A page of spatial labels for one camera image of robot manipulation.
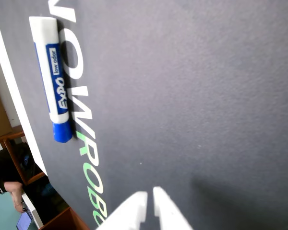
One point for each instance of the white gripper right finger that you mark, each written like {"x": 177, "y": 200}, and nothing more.
{"x": 168, "y": 210}

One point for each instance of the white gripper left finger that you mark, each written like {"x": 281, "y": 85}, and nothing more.
{"x": 127, "y": 210}

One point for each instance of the blue Expo whiteboard marker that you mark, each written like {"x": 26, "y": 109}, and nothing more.
{"x": 53, "y": 72}

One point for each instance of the person's hand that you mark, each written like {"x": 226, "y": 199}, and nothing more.
{"x": 19, "y": 207}

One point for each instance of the laptop screen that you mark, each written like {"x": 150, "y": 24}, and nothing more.
{"x": 23, "y": 222}

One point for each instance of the dark grey WOWROBO mat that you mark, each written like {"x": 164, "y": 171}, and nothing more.
{"x": 182, "y": 95}

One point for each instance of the person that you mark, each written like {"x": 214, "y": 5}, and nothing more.
{"x": 1, "y": 170}

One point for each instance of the brown wooden shelf unit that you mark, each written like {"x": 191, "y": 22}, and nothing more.
{"x": 0, "y": 112}

